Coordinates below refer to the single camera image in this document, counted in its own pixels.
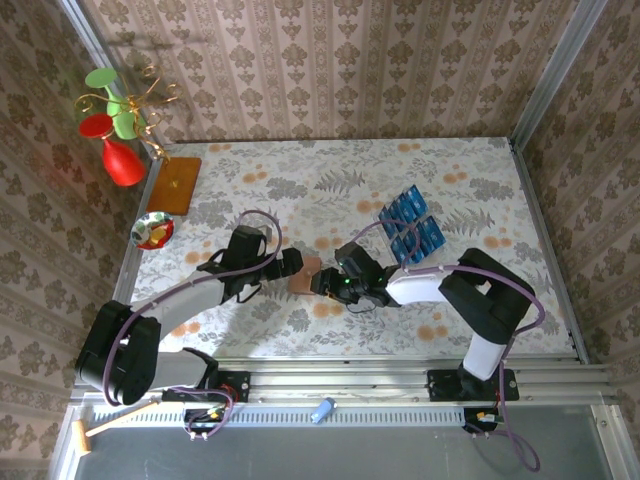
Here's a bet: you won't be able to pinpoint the blue packets in rack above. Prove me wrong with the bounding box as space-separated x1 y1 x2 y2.
372 183 447 265

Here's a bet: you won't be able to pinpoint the slotted grey cable duct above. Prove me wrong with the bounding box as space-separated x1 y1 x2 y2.
92 403 466 429

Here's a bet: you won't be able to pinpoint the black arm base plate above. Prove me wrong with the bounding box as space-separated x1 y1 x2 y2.
427 368 520 403
162 370 251 404

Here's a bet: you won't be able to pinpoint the gold wire stand wooden base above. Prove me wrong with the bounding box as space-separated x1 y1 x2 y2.
74 64 202 216

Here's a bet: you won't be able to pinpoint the floral patterned table cover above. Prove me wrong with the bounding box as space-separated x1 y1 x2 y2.
117 137 576 359

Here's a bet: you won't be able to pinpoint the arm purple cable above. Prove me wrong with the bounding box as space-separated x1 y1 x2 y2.
359 219 546 474
102 209 284 444

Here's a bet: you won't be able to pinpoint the wooden mallet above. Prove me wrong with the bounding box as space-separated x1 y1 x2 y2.
72 397 161 456

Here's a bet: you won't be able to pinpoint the green plastic goblet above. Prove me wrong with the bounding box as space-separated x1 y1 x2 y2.
84 67 139 141

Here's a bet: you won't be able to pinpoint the red plastic goblet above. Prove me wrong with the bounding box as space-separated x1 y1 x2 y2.
79 112 147 188

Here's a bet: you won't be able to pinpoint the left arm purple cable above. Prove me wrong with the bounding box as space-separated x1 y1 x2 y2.
102 209 284 444

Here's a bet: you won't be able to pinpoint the small blue cylinder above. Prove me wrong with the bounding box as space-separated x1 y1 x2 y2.
309 398 337 425

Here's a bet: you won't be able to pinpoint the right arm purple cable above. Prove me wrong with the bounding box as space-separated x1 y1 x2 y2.
359 219 546 474

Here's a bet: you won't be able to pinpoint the black connector bracket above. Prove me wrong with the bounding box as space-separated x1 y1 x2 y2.
183 407 232 436
462 407 504 434

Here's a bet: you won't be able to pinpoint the aluminium mounting rail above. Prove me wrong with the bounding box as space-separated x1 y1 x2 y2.
69 355 616 407

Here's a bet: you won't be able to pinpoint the aluminium table side rail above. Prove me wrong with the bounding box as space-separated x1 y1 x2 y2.
507 137 591 364
94 144 169 369

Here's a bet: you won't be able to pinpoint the small patterned dish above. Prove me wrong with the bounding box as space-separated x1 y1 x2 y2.
130 211 176 251

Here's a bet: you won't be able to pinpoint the aluminium frame post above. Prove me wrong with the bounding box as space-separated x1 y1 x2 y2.
509 0 609 146
57 0 174 164

